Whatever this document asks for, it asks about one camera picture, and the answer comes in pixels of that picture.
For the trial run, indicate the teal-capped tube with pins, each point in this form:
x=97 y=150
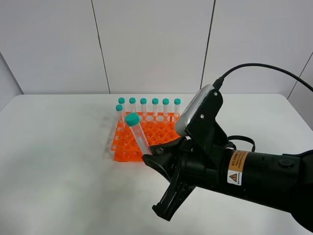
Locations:
x=121 y=102
x=165 y=103
x=120 y=117
x=132 y=102
x=143 y=102
x=177 y=102
x=155 y=106

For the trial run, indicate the orange test tube rack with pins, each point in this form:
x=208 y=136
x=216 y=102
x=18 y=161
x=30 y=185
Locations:
x=155 y=130

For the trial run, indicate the teal-capped tube front left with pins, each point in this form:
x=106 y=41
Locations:
x=120 y=117

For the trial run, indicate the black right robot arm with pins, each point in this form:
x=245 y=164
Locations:
x=283 y=182

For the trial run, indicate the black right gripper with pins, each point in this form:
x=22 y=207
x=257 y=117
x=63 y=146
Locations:
x=186 y=164

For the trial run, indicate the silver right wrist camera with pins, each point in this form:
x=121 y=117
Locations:
x=206 y=101

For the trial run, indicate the clear tube with teal cap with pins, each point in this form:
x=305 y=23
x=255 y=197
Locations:
x=133 y=121

